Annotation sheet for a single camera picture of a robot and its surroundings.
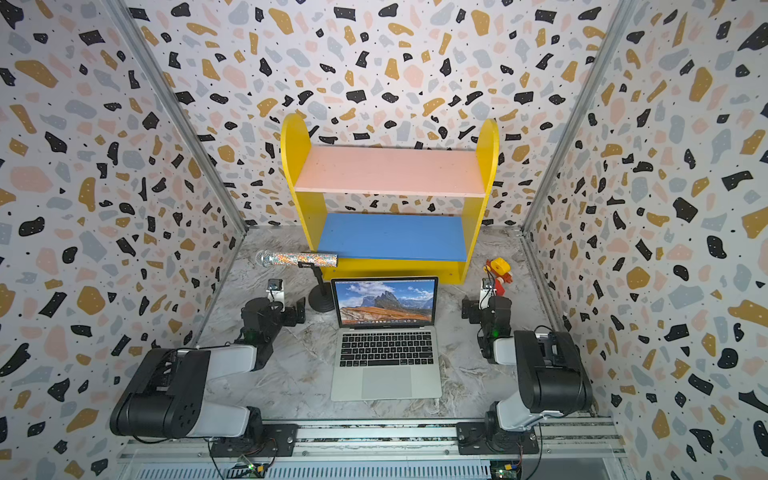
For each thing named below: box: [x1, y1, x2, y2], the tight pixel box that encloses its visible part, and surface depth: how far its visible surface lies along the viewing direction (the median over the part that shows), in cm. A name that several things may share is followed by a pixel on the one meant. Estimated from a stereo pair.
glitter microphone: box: [256, 250, 338, 268], surface depth 87 cm
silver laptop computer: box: [330, 276, 442, 402], surface depth 88 cm
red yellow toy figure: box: [483, 257, 513, 296], surface depth 107 cm
